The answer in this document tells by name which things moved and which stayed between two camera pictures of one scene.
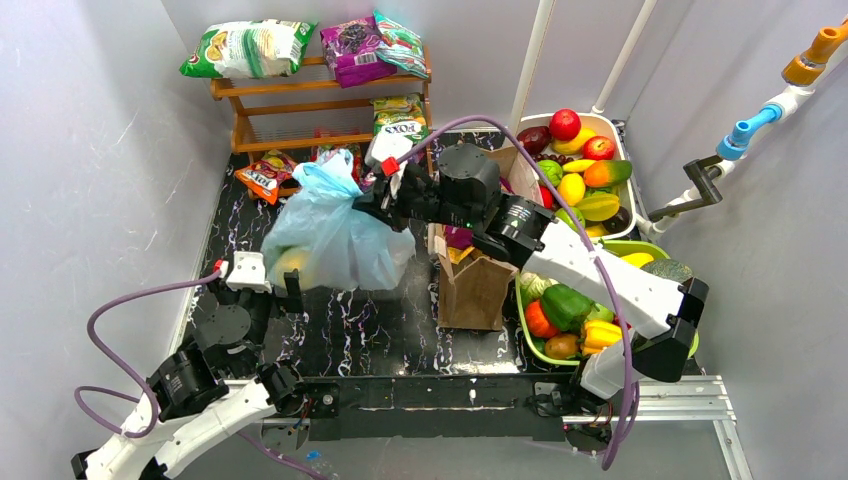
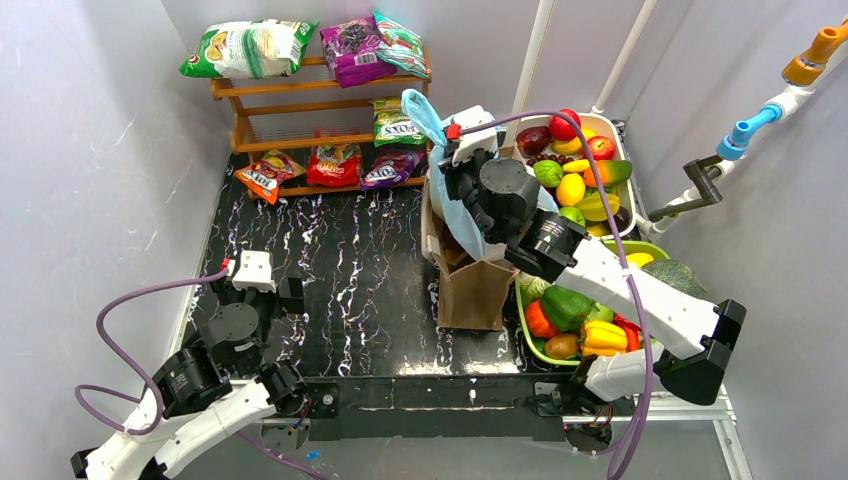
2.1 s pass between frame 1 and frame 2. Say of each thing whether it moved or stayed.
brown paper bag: stayed
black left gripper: stayed
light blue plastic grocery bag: moved
